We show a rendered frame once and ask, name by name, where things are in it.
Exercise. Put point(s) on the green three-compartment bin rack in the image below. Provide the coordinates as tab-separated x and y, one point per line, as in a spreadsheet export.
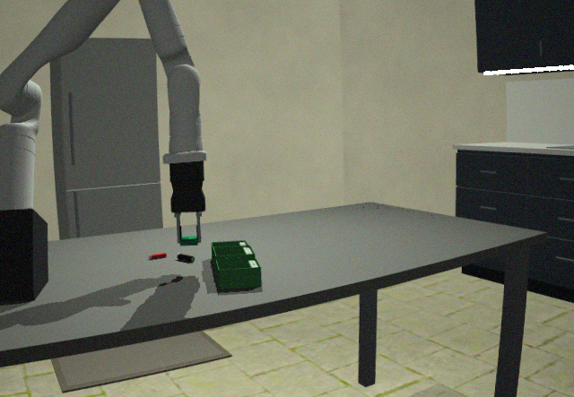
234	267

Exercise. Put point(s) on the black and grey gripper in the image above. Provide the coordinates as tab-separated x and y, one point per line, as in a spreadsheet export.
186	177

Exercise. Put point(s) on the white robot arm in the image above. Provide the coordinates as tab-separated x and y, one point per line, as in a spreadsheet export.
69	28

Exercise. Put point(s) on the black aa battery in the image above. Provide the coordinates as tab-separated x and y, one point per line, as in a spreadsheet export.
188	258

